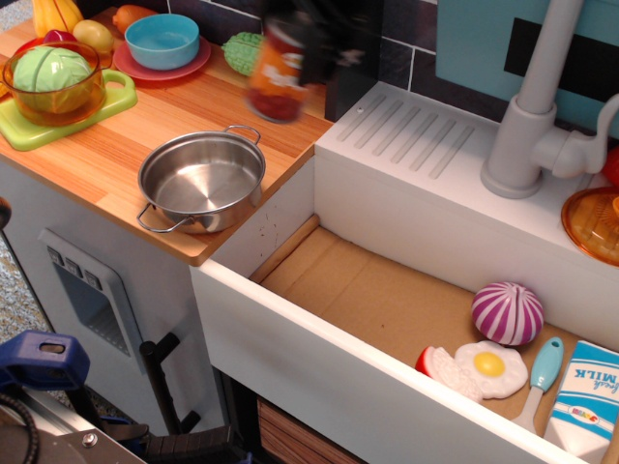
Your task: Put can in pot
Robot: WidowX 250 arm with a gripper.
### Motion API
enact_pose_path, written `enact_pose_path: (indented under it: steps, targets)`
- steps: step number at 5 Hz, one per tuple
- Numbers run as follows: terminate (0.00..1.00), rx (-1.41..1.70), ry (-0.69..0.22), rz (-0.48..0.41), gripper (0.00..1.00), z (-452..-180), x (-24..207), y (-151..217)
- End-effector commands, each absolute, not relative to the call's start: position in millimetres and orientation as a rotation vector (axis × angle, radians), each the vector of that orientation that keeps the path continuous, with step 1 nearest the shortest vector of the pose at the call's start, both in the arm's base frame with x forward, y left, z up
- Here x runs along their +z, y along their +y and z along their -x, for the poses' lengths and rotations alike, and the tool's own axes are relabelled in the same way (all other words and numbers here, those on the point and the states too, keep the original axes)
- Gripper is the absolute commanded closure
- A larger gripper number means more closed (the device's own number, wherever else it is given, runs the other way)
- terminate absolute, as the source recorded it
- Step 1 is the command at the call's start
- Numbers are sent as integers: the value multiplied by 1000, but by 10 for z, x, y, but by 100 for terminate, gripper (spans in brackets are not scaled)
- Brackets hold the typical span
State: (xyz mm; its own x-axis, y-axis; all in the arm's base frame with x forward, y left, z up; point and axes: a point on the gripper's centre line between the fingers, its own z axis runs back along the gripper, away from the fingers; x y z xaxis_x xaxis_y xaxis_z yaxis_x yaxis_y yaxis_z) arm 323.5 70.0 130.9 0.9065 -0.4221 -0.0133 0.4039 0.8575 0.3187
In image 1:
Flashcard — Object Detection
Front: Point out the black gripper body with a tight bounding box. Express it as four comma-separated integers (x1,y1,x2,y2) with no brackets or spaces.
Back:
260,0,368,73

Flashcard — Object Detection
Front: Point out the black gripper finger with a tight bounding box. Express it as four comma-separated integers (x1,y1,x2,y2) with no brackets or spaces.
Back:
299,41,338,87

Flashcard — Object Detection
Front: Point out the orange beans can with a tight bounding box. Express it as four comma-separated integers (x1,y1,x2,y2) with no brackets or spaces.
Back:
247,16,308,123

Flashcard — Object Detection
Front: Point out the stainless steel pot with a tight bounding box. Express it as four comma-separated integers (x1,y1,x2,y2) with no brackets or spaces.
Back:
136,125,266,234

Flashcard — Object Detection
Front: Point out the amber transparent pot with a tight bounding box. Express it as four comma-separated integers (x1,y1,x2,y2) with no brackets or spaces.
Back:
2,42,105,127

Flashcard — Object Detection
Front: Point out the green bitter melon toy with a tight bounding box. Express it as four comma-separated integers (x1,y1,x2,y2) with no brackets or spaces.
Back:
221,32,264,76

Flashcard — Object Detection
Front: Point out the pink plastic plate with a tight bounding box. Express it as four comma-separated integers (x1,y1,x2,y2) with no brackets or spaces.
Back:
112,38,211,81

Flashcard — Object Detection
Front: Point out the blue plastic bowl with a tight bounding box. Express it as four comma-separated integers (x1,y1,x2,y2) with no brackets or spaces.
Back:
125,14,200,71

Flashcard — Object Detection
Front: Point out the orange toy vegetable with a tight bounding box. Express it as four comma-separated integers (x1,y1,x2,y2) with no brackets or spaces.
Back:
112,5,157,34

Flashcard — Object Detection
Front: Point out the wooden counter cabinet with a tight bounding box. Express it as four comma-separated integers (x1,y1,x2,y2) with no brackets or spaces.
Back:
0,6,335,436

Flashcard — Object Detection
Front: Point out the grey toy faucet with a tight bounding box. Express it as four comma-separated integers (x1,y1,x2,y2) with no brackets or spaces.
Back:
481,1,618,199

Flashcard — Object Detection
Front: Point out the yellow potato toy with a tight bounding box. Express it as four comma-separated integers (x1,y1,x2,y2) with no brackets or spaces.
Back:
73,19,114,53

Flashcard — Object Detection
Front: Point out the white toy sink unit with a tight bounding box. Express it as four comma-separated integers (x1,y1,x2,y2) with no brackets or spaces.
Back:
192,83,618,463

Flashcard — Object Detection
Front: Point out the cardboard sheet in sink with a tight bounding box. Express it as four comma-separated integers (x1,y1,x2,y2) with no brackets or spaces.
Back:
259,226,619,464

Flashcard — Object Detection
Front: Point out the red toy vegetable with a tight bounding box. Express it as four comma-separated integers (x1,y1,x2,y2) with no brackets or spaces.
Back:
15,30,77,55

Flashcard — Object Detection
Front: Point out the yellow pepper toy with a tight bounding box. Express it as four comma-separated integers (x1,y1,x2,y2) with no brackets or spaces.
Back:
31,0,84,38

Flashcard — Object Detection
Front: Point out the green cabbage toy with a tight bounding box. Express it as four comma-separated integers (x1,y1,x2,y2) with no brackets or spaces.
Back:
14,45,92,114

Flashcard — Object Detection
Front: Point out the red toy tomato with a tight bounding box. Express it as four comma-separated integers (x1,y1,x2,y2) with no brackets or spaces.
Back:
602,146,619,188

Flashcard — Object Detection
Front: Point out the green cutting board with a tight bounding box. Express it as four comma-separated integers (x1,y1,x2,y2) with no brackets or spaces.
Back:
1,70,137,151

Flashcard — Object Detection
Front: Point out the amber transparent lid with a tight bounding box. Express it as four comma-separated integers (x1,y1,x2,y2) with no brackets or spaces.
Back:
561,187,618,267

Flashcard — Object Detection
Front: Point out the purple striped onion toy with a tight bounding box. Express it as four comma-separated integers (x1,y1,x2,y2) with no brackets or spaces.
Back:
471,281,545,346

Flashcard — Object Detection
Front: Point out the grey dishwasher panel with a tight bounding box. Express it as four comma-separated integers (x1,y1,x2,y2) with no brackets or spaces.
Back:
39,229,144,374

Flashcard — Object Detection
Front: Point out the red white food slice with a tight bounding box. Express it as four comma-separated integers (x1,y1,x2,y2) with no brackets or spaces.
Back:
415,346,483,403

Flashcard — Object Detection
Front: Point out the fried egg toy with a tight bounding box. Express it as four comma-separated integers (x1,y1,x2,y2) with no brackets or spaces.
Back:
455,340,529,399

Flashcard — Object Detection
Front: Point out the wooden drawer front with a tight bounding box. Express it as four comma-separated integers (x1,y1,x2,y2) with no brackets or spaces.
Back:
257,397,365,464

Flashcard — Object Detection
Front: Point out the blue clamp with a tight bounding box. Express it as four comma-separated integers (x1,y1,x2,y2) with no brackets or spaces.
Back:
1,330,90,391

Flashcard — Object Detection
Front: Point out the toy milk carton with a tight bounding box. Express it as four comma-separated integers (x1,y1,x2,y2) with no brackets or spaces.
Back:
544,340,618,463

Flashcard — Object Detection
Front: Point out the black vertical post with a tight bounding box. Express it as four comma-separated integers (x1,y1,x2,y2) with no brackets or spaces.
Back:
325,1,384,122

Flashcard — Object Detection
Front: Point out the black cabinet handle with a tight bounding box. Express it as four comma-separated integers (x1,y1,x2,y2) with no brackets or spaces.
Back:
139,333,200,435

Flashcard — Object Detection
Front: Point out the blue handled spatula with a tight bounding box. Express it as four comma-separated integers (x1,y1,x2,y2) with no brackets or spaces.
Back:
513,336,565,434

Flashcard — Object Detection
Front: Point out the black braided cable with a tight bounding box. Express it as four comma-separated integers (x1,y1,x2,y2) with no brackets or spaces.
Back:
0,393,40,464

